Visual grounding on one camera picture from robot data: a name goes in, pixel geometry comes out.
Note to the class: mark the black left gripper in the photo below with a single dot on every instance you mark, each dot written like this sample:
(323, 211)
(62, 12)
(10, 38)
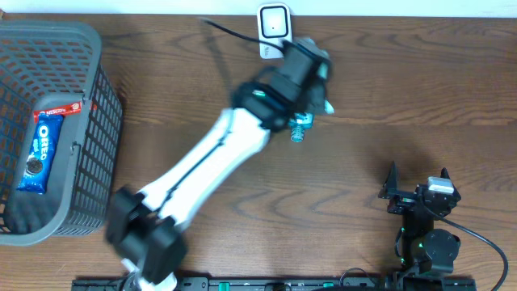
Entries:
(318, 69)

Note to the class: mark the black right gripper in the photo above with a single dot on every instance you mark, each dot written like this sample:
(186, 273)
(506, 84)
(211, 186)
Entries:
(391, 187)

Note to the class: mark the teal mouthwash bottle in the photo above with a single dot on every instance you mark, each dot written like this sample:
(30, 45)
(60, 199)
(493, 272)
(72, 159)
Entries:
(299, 124)

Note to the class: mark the red Nescafe coffee stick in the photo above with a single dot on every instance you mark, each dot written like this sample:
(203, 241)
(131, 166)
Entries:
(63, 110)

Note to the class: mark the blue Oreo cookie pack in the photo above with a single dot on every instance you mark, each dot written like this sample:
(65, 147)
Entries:
(41, 154)

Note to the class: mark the light green snack packet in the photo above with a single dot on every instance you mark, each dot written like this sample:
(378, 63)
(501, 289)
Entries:
(329, 107)

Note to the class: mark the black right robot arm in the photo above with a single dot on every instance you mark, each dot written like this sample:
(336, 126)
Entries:
(423, 249)

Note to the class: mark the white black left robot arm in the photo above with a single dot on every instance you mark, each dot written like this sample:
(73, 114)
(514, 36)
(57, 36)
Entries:
(145, 228)

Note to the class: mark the grey plastic mesh basket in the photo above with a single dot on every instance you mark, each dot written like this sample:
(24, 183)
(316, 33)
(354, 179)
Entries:
(45, 65)

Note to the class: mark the black mounting rail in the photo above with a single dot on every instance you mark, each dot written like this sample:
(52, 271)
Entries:
(226, 284)

